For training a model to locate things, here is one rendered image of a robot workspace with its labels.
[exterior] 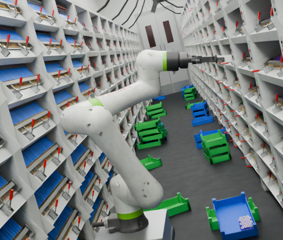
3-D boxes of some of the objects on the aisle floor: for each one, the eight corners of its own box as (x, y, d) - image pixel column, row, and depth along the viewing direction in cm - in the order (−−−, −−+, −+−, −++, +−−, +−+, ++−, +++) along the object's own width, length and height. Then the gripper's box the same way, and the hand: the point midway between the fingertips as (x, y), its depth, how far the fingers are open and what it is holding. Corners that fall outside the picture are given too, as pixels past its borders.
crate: (151, 223, 309) (148, 212, 308) (144, 215, 329) (141, 205, 327) (190, 209, 315) (188, 198, 314) (181, 202, 335) (179, 192, 334)
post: (291, 231, 245) (219, -97, 221) (287, 224, 254) (217, -91, 230) (328, 223, 243) (259, -109, 219) (322, 216, 252) (256, -103, 228)
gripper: (179, 68, 211) (229, 66, 209) (180, 69, 198) (234, 67, 196) (178, 52, 210) (229, 50, 208) (179, 52, 197) (234, 49, 195)
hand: (224, 58), depth 203 cm, fingers closed
